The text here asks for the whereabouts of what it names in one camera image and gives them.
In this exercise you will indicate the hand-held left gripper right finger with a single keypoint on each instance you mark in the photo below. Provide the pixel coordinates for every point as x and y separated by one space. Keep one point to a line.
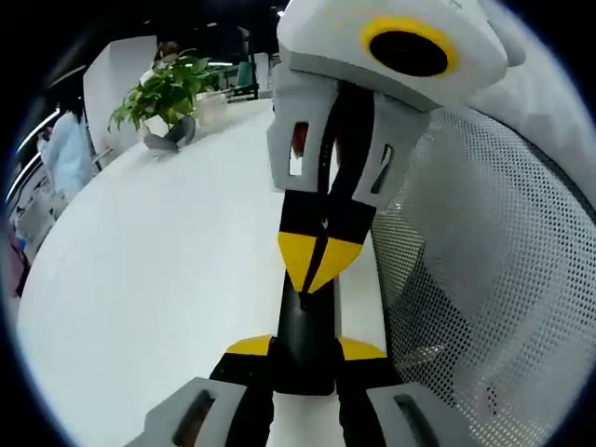
372 405

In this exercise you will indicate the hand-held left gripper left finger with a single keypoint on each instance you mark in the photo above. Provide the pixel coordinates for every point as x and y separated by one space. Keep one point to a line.
228 396

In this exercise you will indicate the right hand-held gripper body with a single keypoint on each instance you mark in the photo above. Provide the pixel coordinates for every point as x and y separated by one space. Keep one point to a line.
326 32

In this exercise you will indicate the black remote control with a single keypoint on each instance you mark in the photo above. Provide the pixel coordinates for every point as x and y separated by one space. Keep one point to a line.
302 354

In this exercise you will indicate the green board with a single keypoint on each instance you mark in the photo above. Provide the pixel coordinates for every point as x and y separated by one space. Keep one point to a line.
246 77

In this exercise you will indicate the clear plastic container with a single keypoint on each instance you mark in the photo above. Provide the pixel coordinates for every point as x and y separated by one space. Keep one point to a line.
212 109

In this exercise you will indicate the white mesh laundry basket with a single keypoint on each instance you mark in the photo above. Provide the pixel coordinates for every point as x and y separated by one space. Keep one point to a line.
465 233

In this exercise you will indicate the green leafy potted plant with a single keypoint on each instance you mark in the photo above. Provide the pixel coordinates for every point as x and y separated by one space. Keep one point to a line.
163 88

